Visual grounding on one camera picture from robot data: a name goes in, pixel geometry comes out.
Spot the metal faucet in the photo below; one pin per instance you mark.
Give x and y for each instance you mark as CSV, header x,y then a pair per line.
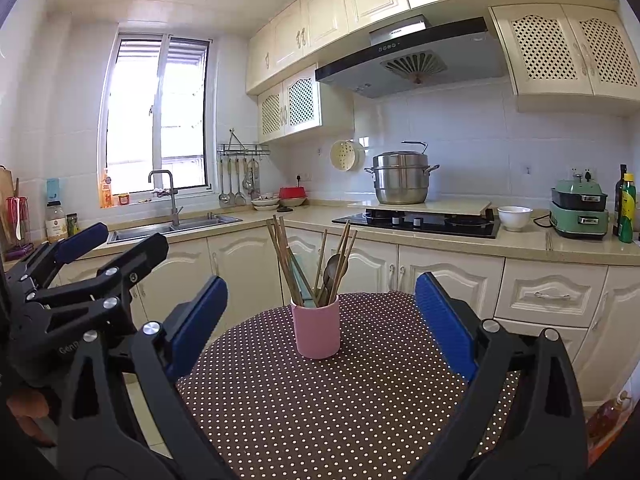
x,y
170,195

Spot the stack of white bowls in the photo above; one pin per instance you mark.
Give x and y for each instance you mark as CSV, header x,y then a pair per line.
x,y
265,203

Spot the metal spatula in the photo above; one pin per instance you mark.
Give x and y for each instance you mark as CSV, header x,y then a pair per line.
x,y
240,197

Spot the pink cup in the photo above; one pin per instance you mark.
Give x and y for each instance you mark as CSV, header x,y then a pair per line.
x,y
316,332

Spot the metal ladle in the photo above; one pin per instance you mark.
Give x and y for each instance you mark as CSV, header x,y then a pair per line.
x,y
224,196

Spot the cream round colander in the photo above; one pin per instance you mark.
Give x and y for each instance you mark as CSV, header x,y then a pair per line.
x,y
347,155

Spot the person's left hand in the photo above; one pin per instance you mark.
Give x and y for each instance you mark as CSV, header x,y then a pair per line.
x,y
27,405

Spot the white wall socket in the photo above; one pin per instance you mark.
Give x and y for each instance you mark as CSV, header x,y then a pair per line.
x,y
584,174

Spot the kitchen window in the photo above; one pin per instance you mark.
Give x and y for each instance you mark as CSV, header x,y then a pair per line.
x,y
155,115

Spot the wooden cutting board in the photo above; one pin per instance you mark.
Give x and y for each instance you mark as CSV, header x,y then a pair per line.
x,y
5,185

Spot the teal carton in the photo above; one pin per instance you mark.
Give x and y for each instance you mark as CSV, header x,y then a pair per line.
x,y
53,190

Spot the steel steamer pot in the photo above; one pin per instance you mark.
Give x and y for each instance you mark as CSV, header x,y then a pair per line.
x,y
402,180

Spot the wall socket with plug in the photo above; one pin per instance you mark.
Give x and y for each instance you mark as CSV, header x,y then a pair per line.
x,y
303,177

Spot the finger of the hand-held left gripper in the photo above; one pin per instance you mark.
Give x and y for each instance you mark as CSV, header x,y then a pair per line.
x,y
140,260
82,242

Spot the green bottle yellow cap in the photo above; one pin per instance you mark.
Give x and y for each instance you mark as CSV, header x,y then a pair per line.
x,y
627,215

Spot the wall utensil rack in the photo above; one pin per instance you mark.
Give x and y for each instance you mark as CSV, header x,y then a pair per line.
x,y
242,149

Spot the orange bottle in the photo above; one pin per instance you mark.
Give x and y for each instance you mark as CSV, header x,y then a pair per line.
x,y
106,192

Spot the bunch of wooden chopsticks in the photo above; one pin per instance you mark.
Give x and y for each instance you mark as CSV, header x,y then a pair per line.
x,y
287,262

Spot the small green packet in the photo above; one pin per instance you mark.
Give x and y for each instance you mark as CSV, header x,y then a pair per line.
x,y
73,226

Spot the white bowl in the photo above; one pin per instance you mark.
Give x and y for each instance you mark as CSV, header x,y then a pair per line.
x,y
515,217

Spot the green electric cooker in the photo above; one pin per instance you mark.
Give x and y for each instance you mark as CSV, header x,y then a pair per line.
x,y
580,210

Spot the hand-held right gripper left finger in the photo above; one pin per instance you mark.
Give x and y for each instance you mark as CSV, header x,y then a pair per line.
x,y
197,325

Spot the metal slotted spoon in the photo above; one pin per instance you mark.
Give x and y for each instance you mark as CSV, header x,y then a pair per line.
x,y
255,192

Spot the pink transparent utensil holder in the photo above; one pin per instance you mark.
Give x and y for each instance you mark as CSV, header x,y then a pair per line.
x,y
22,232

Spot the cream upper wall cabinets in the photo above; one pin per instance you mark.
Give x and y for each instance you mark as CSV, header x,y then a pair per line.
x,y
360,5

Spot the cream base cabinets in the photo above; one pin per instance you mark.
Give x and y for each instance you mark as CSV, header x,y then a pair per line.
x,y
450,280

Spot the small lattice door cabinet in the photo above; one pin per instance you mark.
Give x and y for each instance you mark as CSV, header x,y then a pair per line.
x,y
300,102

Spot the wide lattice door cabinet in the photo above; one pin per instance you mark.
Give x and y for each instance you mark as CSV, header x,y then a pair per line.
x,y
565,50

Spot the cream stove cover board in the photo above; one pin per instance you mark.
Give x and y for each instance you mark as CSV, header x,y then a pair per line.
x,y
450,206

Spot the grey range hood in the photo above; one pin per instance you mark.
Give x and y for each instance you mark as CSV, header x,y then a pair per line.
x,y
410,65

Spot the dark oil bottle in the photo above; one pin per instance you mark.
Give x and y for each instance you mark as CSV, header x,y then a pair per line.
x,y
620,195

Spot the white lidded glass jar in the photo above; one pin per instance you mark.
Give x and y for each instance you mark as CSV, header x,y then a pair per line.
x,y
56,225

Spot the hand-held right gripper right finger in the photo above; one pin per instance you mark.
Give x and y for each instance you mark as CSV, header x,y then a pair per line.
x,y
445,325

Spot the steel sink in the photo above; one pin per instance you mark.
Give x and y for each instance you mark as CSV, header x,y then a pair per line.
x,y
170,227

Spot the small jar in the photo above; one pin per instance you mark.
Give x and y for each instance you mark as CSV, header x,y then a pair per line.
x,y
124,199

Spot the polka dot round table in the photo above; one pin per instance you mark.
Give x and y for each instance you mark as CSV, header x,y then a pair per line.
x,y
325,410

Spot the black gas stove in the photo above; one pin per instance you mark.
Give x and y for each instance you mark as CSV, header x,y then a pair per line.
x,y
425,222

